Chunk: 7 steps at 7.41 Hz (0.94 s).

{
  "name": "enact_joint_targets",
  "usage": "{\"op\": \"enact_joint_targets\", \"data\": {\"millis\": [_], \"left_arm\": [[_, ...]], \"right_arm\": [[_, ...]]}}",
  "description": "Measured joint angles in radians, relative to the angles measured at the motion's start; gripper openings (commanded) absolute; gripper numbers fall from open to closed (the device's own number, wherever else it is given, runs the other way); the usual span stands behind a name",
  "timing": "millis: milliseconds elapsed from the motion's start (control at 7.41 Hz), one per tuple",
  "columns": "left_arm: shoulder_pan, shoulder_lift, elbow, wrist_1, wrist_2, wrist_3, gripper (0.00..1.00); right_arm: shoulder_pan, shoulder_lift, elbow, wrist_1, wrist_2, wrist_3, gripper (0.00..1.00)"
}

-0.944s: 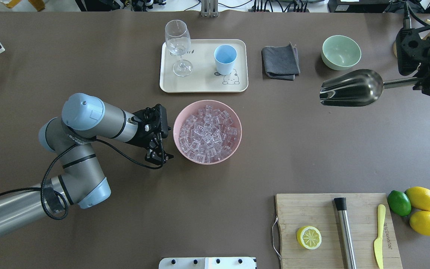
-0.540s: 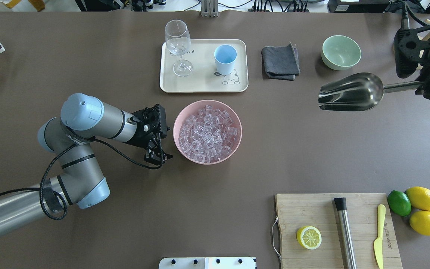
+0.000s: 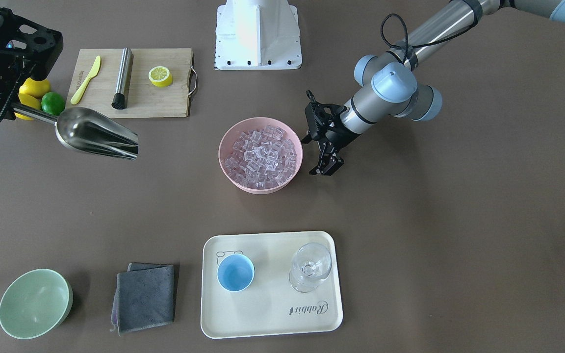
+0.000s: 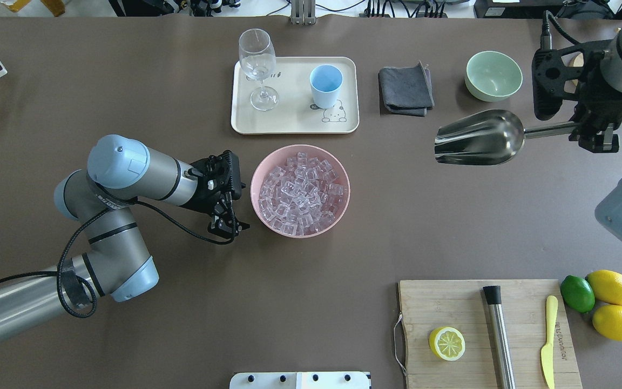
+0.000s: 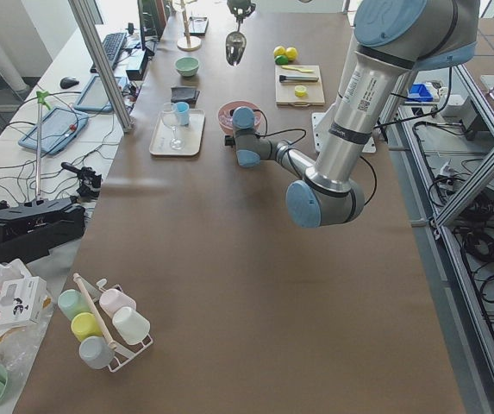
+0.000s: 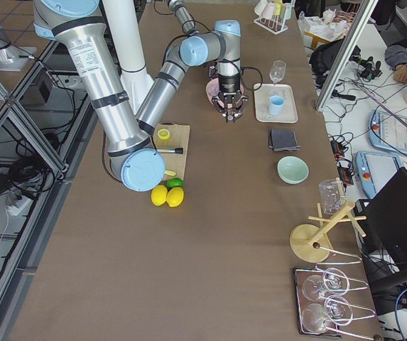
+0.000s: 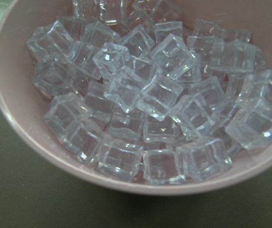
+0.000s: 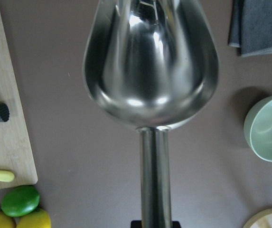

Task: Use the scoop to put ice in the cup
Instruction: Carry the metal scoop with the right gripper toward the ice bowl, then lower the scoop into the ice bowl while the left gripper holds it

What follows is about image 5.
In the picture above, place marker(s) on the black keyboard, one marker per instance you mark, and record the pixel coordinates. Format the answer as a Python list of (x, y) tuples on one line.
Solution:
[(113, 44)]

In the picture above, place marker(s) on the upper yellow lemon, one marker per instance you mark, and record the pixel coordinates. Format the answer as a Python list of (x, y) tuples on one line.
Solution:
[(291, 53)]

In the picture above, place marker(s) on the black glass tray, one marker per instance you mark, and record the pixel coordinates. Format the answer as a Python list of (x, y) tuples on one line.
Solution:
[(198, 25)]

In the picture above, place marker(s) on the blue teach pendant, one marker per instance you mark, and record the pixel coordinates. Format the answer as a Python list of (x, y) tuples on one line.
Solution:
[(59, 127), (93, 98)]

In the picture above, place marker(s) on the metal ice scoop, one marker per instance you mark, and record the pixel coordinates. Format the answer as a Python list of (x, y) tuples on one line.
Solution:
[(235, 45)]

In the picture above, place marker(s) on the yellow plastic knife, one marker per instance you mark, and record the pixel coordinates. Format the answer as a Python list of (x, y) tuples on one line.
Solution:
[(297, 69)]

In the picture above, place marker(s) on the lower yellow lemon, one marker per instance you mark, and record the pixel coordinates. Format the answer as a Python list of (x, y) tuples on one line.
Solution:
[(279, 50)]

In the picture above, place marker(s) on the pink bowl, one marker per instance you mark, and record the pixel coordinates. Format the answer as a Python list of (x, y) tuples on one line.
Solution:
[(235, 105)]

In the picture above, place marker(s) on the light blue cup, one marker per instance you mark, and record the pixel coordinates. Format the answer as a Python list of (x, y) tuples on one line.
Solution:
[(182, 110)]

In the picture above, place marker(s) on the light green bowl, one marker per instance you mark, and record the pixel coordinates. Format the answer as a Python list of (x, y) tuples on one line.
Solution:
[(187, 66)]

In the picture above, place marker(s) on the bamboo cutting board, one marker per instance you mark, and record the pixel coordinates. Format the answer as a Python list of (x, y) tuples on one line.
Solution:
[(284, 92)]

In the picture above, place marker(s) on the blue teach pendant far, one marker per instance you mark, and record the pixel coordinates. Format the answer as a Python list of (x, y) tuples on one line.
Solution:
[(93, 98)]

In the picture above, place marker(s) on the aluminium frame post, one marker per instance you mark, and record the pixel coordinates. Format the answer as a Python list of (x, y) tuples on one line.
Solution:
[(87, 27)]

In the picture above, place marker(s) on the white cup rack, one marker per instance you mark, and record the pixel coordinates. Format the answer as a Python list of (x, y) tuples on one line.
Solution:
[(113, 341)]

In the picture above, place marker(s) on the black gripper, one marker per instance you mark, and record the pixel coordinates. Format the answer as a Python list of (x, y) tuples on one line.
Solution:
[(239, 7)]

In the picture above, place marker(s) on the grey folded cloth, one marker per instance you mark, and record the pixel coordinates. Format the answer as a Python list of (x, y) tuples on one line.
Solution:
[(184, 94)]

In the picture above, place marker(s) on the wooden cup tree stand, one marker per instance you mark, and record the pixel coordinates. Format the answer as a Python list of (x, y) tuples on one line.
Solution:
[(187, 42)]

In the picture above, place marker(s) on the black monitor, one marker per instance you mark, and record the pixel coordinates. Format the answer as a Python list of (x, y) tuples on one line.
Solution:
[(152, 15)]

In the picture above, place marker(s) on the cream serving tray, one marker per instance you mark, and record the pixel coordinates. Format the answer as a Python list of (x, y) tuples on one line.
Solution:
[(191, 135)]

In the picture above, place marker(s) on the black computer mouse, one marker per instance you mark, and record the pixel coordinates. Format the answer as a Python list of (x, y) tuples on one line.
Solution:
[(68, 82)]

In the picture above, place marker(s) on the yellow lemon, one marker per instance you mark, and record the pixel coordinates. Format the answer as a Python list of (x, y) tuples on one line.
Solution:
[(291, 53), (279, 50)]

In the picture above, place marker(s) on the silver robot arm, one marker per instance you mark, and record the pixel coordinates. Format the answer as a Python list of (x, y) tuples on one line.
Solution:
[(393, 38)]

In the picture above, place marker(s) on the steel muddler black tip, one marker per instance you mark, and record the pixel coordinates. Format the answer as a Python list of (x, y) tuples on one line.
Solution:
[(297, 79)]

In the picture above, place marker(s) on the white product box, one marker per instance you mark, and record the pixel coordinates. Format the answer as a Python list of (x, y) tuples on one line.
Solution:
[(21, 301)]

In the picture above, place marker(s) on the half lemon slice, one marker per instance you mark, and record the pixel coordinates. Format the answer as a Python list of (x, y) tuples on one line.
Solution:
[(300, 90)]

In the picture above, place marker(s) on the grey power box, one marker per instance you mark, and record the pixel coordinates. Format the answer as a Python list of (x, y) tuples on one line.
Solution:
[(463, 111)]

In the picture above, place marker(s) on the green lime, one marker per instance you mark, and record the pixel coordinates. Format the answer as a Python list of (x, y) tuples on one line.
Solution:
[(281, 60)]

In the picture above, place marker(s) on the clear wine glass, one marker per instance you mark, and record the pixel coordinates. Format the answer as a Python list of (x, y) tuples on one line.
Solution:
[(169, 117)]

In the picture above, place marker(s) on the blue parts bin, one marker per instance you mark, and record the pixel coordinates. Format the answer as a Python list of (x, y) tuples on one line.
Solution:
[(423, 93)]

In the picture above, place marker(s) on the blue teach pendant near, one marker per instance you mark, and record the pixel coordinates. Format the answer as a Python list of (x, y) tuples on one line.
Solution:
[(59, 127)]

